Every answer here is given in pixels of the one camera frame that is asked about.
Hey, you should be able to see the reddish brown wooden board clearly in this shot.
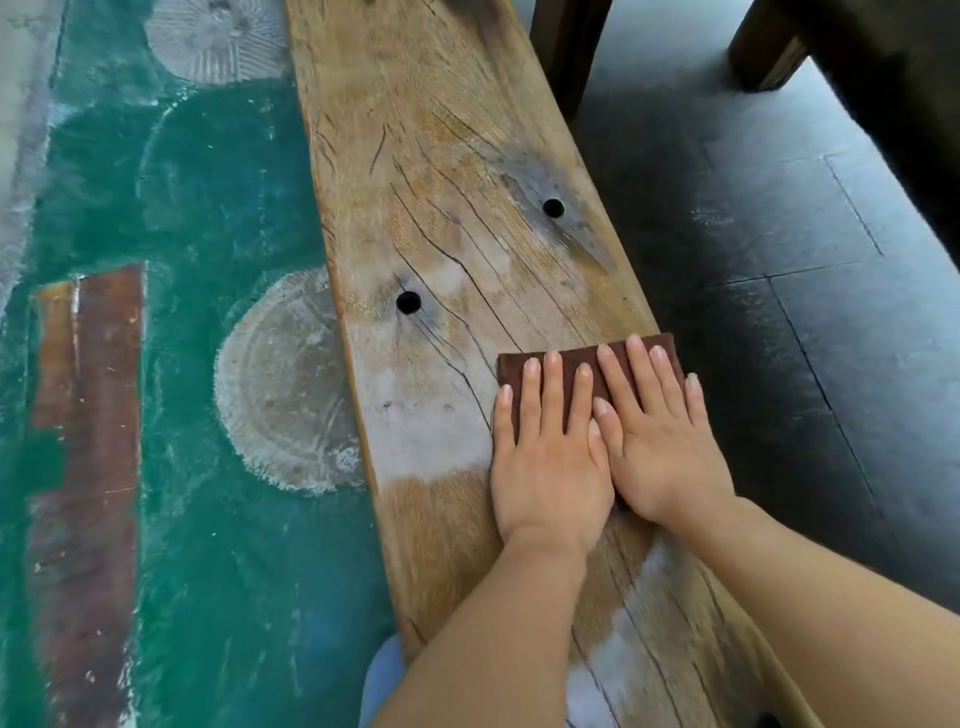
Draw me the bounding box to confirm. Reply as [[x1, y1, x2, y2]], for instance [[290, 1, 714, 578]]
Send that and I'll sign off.
[[24, 262, 148, 728]]

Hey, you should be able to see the person's left forearm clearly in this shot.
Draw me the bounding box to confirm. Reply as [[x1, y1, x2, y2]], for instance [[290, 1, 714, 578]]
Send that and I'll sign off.
[[372, 528, 590, 728]]

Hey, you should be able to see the weathered wooden plank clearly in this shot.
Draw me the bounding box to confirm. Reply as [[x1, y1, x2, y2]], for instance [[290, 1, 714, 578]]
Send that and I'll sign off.
[[283, 0, 824, 728]]

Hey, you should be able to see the person's left hand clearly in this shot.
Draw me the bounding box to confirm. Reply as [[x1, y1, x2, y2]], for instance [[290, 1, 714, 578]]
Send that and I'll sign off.
[[490, 350, 616, 558]]

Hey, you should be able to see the person's right hand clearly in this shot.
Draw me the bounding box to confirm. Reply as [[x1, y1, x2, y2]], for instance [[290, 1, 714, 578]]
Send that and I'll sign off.
[[592, 334, 738, 531]]

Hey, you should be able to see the brown sandpaper pad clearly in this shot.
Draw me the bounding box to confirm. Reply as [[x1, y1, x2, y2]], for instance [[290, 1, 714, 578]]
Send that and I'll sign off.
[[497, 333, 686, 445]]

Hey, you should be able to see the person's right forearm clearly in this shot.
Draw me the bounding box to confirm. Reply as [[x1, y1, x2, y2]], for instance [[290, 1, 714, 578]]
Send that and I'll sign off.
[[660, 496, 960, 728]]

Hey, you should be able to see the dark wooden furniture leg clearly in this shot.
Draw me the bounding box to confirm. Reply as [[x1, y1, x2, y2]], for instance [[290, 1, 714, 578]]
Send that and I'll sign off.
[[528, 0, 614, 123], [728, 0, 813, 93]]

